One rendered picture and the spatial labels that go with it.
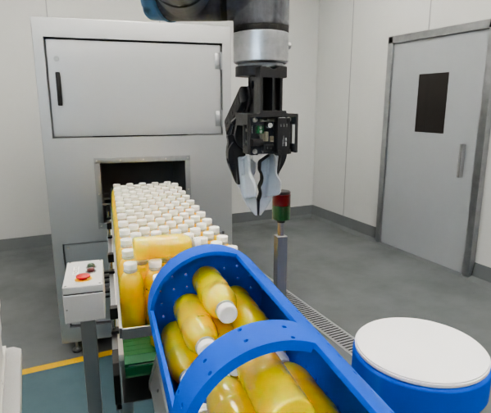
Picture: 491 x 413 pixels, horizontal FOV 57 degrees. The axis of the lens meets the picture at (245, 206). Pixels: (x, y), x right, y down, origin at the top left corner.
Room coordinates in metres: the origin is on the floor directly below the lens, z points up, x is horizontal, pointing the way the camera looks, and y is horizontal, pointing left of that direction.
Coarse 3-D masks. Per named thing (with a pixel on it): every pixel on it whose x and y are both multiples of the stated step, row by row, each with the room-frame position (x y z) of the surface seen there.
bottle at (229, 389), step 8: (224, 384) 0.61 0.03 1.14; (232, 384) 0.61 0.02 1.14; (240, 384) 0.62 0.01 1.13; (216, 392) 0.60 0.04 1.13; (224, 392) 0.60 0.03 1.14; (232, 392) 0.59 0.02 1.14; (240, 392) 0.60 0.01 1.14; (208, 400) 0.61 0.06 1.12; (216, 400) 0.59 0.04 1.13; (224, 400) 0.58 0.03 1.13; (232, 400) 0.58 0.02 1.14; (240, 400) 0.58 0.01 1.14; (248, 400) 0.58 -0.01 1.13; (208, 408) 0.60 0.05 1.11; (216, 408) 0.58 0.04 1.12; (224, 408) 0.57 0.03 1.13; (232, 408) 0.56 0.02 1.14; (240, 408) 0.56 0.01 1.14; (248, 408) 0.56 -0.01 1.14
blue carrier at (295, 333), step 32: (192, 256) 0.95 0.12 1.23; (224, 256) 1.02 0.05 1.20; (160, 288) 0.92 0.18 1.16; (192, 288) 1.00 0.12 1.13; (256, 288) 1.04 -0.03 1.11; (160, 320) 0.98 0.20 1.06; (288, 320) 0.64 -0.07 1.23; (160, 352) 0.75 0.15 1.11; (224, 352) 0.57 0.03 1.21; (256, 352) 0.56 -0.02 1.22; (288, 352) 0.86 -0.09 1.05; (320, 352) 0.57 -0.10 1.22; (192, 384) 0.56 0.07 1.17; (320, 384) 0.73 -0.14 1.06; (352, 384) 0.49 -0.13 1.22
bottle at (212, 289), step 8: (200, 272) 0.97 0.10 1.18; (208, 272) 0.96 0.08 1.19; (216, 272) 0.96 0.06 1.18; (192, 280) 0.99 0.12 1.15; (200, 280) 0.94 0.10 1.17; (208, 280) 0.91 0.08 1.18; (216, 280) 0.91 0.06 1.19; (224, 280) 0.92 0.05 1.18; (200, 288) 0.91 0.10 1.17; (208, 288) 0.88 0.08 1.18; (216, 288) 0.87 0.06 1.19; (224, 288) 0.87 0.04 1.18; (200, 296) 0.90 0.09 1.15; (208, 296) 0.86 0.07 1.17; (216, 296) 0.85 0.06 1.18; (224, 296) 0.85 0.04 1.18; (232, 296) 0.86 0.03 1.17; (208, 304) 0.85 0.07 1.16; (216, 304) 0.84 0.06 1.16; (208, 312) 0.85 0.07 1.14; (216, 312) 0.83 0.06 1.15
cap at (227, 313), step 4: (220, 304) 0.83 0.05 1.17; (224, 304) 0.82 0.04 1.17; (228, 304) 0.82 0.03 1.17; (232, 304) 0.83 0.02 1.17; (220, 308) 0.81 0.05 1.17; (224, 308) 0.81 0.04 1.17; (228, 308) 0.81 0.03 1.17; (232, 308) 0.82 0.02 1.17; (220, 312) 0.81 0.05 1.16; (224, 312) 0.81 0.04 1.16; (228, 312) 0.81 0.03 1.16; (232, 312) 0.82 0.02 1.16; (236, 312) 0.82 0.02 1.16; (220, 316) 0.81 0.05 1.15; (224, 316) 0.81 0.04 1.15; (228, 316) 0.81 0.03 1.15; (232, 316) 0.82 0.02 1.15; (236, 316) 0.82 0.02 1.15; (220, 320) 0.81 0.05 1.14; (224, 320) 0.81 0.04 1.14; (228, 320) 0.81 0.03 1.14; (232, 320) 0.82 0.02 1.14
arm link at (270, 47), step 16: (240, 32) 0.63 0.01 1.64; (256, 32) 0.62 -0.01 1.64; (272, 32) 0.62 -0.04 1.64; (240, 48) 0.63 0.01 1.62; (256, 48) 0.62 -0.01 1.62; (272, 48) 0.62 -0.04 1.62; (288, 48) 0.64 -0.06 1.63; (240, 64) 0.64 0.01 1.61; (256, 64) 0.62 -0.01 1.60; (272, 64) 0.62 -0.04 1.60
